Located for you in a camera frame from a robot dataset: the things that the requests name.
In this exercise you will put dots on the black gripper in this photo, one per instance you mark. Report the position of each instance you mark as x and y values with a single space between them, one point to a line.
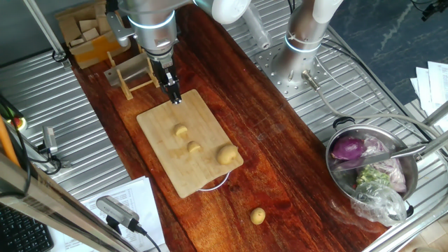
165 73

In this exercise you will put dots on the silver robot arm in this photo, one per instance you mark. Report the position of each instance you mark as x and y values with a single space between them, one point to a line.
154 21

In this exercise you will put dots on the cut potato piece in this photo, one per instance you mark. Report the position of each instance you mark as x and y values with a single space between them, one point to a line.
193 147
180 130

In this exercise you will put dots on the wooden knife rack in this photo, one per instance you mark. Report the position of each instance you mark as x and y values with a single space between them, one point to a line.
125 89

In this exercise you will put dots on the large peeled potato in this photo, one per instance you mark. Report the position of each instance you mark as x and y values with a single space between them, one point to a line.
227 154

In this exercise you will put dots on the bamboo cutting board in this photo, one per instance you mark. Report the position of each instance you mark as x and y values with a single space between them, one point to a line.
182 175

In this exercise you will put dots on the cardboard box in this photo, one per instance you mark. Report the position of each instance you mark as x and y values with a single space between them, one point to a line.
94 52

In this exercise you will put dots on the small wooden block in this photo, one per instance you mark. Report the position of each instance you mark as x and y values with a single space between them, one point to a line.
77 42

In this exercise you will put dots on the printed paper sheet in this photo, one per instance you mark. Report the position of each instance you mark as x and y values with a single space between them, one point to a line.
136 196

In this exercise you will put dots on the small whole potato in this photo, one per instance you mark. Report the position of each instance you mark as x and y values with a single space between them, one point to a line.
257 216

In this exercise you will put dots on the red emergency stop button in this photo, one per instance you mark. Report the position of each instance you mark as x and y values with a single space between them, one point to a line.
19 123

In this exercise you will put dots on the orange pole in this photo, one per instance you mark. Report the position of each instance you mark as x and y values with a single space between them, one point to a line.
6 140

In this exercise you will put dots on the purple onion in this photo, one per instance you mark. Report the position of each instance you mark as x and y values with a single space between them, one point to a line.
347 148

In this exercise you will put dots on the steel cooking pot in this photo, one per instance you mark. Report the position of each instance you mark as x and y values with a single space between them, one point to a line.
344 179

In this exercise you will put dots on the black keyboard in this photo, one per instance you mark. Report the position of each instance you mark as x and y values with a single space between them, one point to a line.
21 234

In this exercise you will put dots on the green leafy vegetable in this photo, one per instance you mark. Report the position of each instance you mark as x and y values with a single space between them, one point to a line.
371 176

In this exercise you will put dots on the bag of purple vegetables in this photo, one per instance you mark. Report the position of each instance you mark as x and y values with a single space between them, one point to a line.
393 172

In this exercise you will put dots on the clear plastic bag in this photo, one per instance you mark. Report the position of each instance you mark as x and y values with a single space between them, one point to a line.
379 204

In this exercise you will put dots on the slim steel kitchen knife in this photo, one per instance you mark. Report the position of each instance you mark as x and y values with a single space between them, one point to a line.
402 153

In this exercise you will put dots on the stack of printed papers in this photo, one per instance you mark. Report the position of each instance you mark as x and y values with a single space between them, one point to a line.
437 84

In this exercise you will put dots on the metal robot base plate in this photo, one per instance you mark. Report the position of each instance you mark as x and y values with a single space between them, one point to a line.
290 87

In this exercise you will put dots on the silver camera on stand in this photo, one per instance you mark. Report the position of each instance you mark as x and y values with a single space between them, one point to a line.
115 210

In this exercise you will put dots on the small grey camera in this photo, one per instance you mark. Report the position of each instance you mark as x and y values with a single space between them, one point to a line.
49 138

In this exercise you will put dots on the aluminium frame bar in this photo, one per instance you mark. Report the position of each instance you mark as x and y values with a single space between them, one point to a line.
434 144
52 206
406 231
435 113
42 28

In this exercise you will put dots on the black overhead camera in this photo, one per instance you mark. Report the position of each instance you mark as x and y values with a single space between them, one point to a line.
432 7

